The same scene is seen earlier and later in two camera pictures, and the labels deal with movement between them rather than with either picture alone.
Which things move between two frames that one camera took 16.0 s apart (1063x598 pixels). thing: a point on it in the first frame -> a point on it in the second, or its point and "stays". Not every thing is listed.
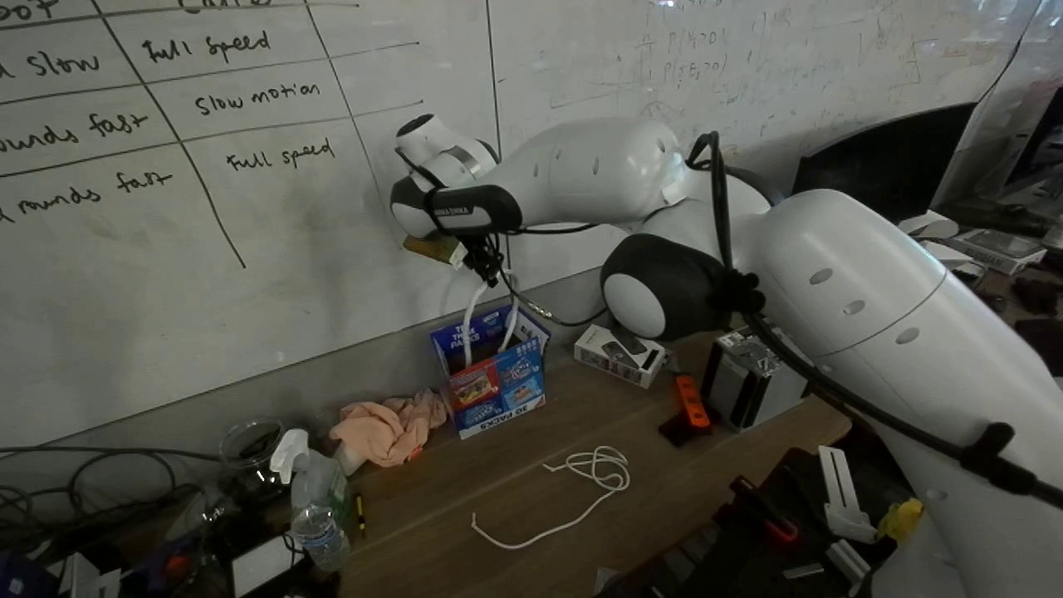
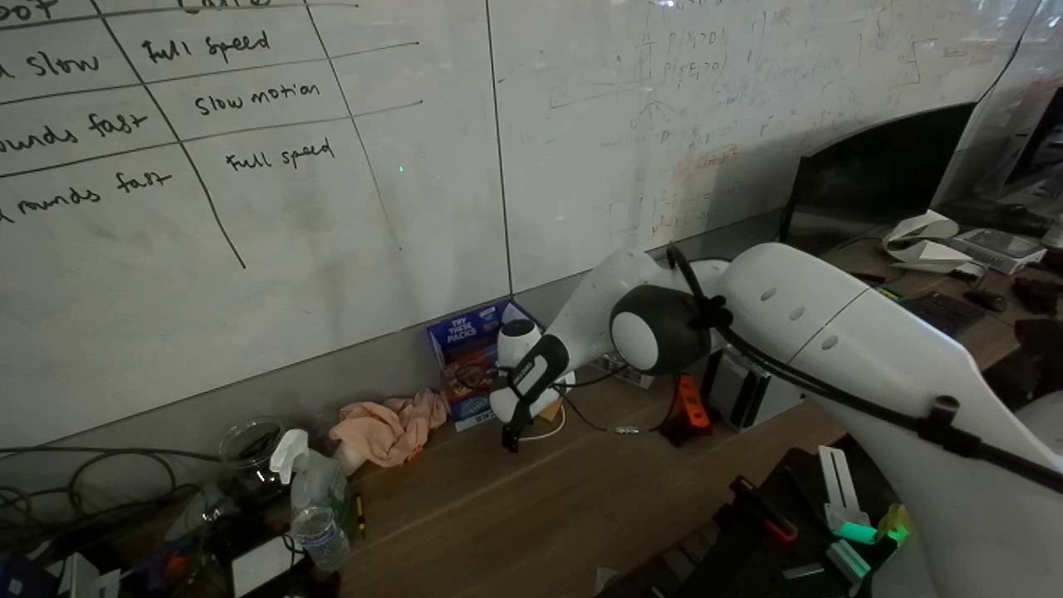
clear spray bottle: [314, 477] stays
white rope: [601, 461] -> [550, 428]
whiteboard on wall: [201, 191] stays
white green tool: [848, 518] stays
